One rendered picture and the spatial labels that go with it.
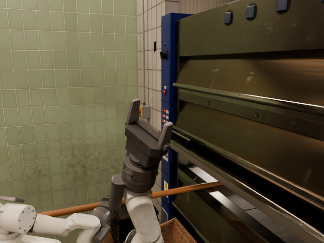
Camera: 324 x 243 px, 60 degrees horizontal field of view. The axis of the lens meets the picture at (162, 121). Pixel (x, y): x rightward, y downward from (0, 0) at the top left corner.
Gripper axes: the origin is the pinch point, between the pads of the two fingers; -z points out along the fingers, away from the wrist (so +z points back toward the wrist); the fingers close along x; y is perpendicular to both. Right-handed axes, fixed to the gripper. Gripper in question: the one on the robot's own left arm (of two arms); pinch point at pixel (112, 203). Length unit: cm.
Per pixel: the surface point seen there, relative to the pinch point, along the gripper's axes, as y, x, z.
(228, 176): 53, -24, 13
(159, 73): 2, -58, -85
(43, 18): -91, -100, -88
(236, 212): 58, 2, -8
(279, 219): 68, -22, 35
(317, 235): 75, -24, 44
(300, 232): 72, -22, 41
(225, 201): 53, 2, -17
